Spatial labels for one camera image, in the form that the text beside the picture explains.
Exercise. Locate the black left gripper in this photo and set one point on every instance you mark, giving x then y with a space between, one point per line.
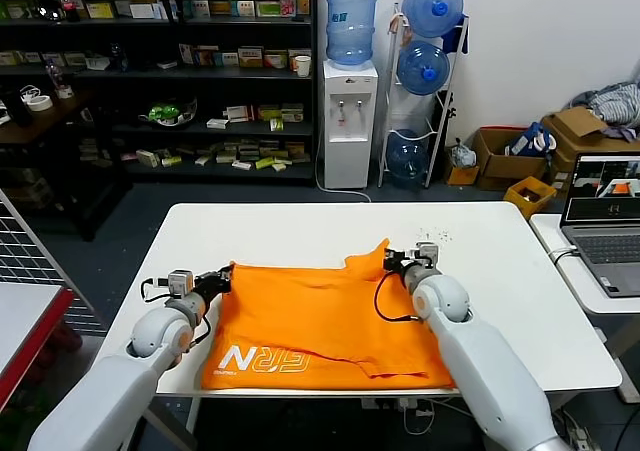
210 283

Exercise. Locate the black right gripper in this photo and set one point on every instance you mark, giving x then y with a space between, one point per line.
405 261

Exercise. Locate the orange t-shirt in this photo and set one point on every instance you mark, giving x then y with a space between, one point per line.
310 321

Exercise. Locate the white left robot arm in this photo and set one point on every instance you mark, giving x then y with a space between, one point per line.
120 386

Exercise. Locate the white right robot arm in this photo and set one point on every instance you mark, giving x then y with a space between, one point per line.
480 351

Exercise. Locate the striped clothes pile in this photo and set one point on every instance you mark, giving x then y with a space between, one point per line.
617 105

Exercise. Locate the small orange cardboard box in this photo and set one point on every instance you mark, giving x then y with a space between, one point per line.
462 176

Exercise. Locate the white work table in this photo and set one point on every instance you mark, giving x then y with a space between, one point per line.
500 296

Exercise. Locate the white metal jug rack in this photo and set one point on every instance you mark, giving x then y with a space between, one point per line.
436 142

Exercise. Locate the grey plastic bag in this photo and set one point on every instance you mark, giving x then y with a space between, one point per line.
462 155

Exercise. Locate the white water dispenser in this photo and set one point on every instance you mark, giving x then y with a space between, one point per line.
350 136

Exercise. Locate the yellow plastic crate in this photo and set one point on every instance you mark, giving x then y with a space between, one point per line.
517 202

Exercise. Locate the open brown cardboard box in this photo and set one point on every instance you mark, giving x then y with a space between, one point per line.
500 167

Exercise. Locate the black stand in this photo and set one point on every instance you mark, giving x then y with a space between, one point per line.
451 112

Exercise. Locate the green and white bowl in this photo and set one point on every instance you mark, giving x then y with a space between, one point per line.
167 114

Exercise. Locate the small white side table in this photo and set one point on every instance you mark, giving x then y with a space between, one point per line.
575 286

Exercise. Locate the black shelf unit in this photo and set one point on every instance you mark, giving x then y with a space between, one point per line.
225 76

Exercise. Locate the white paper cup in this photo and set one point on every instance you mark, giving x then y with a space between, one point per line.
302 67

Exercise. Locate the grey laptop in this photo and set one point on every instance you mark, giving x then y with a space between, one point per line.
610 251

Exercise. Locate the cream orange medicine box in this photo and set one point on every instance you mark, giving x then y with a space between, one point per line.
251 58

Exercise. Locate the red white medicine box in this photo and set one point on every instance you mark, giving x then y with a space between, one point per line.
276 60

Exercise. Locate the large brown cardboard box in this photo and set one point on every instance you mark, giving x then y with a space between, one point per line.
575 125

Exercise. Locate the pink rag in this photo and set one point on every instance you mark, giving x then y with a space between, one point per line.
397 24

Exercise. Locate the upright labelled blue water jug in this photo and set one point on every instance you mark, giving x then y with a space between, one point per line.
351 25

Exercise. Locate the brown wooden desk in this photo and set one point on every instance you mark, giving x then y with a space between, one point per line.
45 121

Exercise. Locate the white tape roll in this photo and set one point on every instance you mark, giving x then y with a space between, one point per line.
40 103

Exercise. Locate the clear plastic bottle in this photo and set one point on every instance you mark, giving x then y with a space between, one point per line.
61 82

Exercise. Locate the white extension power strip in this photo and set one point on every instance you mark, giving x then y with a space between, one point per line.
582 438

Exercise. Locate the green white medicine box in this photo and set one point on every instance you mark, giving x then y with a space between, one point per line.
268 9

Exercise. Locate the pink floral box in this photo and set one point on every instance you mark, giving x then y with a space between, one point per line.
287 2

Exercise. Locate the cola bottle with red label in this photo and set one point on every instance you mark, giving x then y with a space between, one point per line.
65 5

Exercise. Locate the shiny black ball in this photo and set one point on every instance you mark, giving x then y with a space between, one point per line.
50 10

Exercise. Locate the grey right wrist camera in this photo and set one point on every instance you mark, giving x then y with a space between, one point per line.
428 255

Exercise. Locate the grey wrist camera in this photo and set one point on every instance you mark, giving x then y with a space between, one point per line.
180 283
428 255

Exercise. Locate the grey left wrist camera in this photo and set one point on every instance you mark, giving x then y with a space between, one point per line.
180 283

